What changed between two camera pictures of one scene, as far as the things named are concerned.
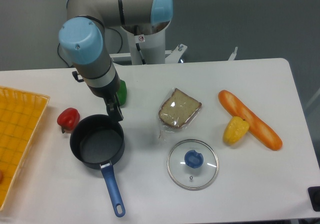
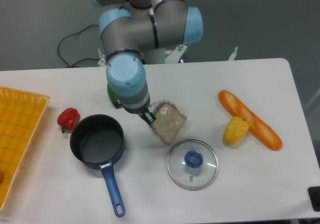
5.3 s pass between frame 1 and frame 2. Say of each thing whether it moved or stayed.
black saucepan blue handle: stayed
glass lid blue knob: stayed
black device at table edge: stayed
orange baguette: stayed
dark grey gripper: moved
